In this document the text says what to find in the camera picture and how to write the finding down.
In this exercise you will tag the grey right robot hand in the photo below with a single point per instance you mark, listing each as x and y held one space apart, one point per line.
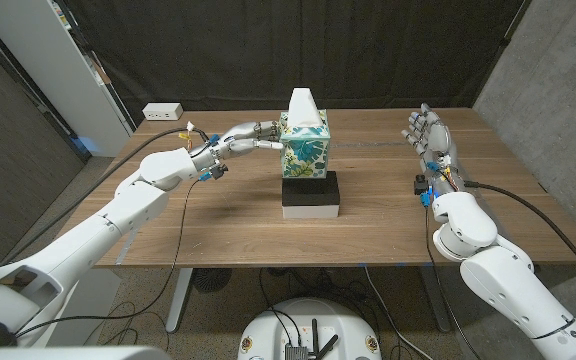
438 140

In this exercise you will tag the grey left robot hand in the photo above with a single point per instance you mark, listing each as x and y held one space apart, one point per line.
240 140

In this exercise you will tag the teal floral tissue box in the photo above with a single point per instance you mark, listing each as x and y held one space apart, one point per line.
307 155

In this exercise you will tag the white tissue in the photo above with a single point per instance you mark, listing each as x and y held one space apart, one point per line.
304 110

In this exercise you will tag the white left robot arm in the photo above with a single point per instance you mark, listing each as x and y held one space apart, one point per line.
113 220

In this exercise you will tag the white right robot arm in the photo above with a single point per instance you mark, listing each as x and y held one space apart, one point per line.
508 285

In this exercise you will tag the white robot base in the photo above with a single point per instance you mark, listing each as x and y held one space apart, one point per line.
268 330

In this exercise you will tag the small grey electronics box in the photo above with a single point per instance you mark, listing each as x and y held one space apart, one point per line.
296 352

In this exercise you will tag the white power strip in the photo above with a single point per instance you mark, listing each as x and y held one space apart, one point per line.
162 111

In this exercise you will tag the black foam block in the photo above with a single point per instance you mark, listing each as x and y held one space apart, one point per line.
310 192

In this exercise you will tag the black curtain backdrop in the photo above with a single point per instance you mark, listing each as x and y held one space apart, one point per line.
218 50

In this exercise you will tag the white base block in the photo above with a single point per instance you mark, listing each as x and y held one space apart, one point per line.
310 212

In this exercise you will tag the black round floor fan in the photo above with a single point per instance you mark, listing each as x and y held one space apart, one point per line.
211 279

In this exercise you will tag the grey table leg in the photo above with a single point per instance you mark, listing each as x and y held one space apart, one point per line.
437 300

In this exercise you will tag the white table leg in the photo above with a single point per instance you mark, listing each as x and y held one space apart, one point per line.
180 295

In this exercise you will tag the white cabinet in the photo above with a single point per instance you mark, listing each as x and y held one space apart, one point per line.
53 65

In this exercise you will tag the upright black antenna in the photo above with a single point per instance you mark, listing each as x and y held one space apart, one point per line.
315 335

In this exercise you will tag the slanted black antenna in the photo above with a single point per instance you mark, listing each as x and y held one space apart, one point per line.
329 346

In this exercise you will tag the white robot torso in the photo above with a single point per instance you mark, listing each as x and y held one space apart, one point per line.
68 353

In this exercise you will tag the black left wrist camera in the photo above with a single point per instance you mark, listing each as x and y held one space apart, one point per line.
219 171

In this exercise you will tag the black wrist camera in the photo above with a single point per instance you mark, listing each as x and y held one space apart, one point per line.
420 185
219 171

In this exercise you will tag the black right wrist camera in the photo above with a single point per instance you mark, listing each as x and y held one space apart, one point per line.
420 185

